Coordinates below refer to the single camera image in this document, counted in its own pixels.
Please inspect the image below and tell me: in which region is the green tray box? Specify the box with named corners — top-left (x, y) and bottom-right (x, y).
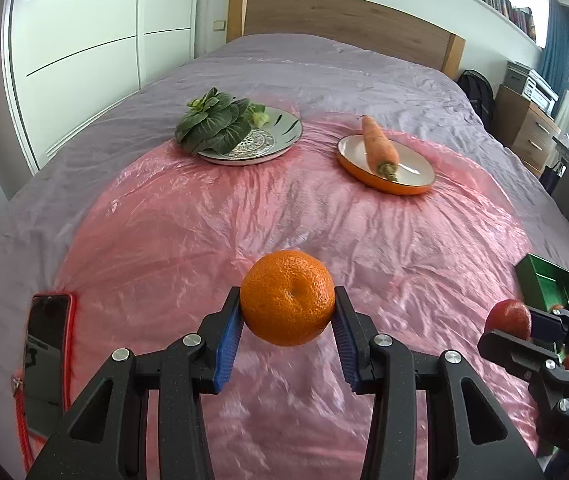
top-left (515, 254), bottom-right (569, 312)

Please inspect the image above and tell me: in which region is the orange mandarin back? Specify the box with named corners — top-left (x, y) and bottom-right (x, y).
top-left (240, 250), bottom-right (335, 347)

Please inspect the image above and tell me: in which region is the black backpack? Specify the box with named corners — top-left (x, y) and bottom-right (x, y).
top-left (457, 70), bottom-right (496, 130)

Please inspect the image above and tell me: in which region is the orange oval dish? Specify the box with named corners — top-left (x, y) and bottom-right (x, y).
top-left (336, 136), bottom-right (436, 196)

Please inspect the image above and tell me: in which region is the wooden nightstand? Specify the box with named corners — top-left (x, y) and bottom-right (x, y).
top-left (488, 86), bottom-right (561, 178)

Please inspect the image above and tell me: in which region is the wooden headboard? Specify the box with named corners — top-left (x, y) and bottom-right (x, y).
top-left (227, 0), bottom-right (465, 79)

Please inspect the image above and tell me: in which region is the red apple top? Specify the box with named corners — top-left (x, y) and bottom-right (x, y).
top-left (485, 299), bottom-right (531, 340)

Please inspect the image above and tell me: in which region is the white wardrobe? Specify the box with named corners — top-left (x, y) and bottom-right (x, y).
top-left (2, 0), bottom-right (196, 172)

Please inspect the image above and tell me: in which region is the patterned white plate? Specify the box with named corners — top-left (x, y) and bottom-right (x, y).
top-left (199, 106), bottom-right (303, 166)

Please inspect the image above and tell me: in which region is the phone in red case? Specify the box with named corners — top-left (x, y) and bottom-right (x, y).
top-left (11, 291), bottom-right (78, 474)

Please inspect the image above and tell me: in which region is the purple bed sheet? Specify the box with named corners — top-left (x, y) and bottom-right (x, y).
top-left (0, 35), bottom-right (569, 479)

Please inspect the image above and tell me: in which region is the green bok choy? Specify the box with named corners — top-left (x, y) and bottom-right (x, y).
top-left (175, 88), bottom-right (256, 155)

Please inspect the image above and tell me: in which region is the pink plastic sheet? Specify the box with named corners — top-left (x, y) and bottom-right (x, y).
top-left (56, 114), bottom-right (538, 479)

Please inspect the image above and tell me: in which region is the small bok choy piece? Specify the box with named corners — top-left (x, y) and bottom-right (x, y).
top-left (248, 103), bottom-right (269, 129)

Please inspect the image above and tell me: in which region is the carrot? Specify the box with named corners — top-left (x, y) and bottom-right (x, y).
top-left (361, 115), bottom-right (400, 182)

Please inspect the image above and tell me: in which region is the teal curtain right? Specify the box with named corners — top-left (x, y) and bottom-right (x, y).
top-left (536, 0), bottom-right (569, 98)

